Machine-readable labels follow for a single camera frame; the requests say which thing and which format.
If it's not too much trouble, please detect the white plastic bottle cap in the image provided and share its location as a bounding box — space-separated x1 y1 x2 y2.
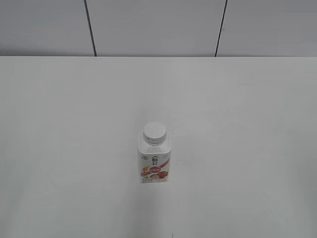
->
143 121 167 145

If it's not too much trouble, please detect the white yili changqing yogurt bottle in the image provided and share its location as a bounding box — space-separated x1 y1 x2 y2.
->
137 131 171 183

